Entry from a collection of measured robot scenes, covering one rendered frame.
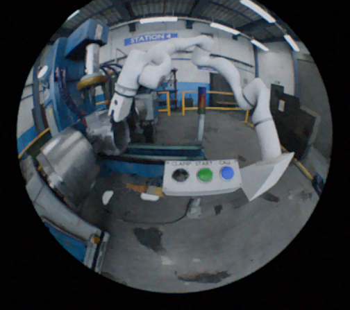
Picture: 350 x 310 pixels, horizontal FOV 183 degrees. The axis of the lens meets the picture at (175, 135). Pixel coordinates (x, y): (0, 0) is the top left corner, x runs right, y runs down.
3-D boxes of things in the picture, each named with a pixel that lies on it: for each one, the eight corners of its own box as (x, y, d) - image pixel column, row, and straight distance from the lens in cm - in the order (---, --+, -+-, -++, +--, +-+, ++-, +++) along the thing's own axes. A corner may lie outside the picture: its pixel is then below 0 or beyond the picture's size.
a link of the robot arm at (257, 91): (260, 128, 67) (246, 94, 75) (284, 116, 62) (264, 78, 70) (250, 128, 57) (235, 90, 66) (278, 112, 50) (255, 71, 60)
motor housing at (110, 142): (93, 157, 68) (81, 127, 61) (109, 140, 78) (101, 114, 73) (118, 161, 54) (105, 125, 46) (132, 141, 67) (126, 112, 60)
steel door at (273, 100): (279, 121, 733) (284, 82, 731) (278, 121, 724) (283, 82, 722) (267, 114, 784) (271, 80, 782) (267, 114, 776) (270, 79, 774)
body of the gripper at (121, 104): (126, 96, 35) (118, 125, 40) (139, 92, 44) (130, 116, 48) (110, 88, 38) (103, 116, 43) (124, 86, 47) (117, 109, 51)
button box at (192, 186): (164, 195, 26) (161, 191, 21) (167, 168, 28) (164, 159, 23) (233, 191, 29) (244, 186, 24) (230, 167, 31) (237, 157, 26)
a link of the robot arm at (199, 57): (262, 103, 59) (243, 116, 66) (264, 96, 71) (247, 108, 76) (192, 41, 67) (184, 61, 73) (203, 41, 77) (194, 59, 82)
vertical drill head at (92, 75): (75, 113, 63) (75, 34, 77) (95, 104, 74) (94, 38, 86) (94, 107, 49) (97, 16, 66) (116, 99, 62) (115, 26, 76)
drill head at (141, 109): (108, 139, 82) (100, 106, 76) (130, 119, 114) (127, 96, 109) (137, 139, 69) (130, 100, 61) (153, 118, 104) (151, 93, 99)
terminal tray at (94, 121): (88, 130, 64) (85, 118, 63) (99, 122, 71) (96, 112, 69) (101, 129, 55) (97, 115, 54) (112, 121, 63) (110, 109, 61)
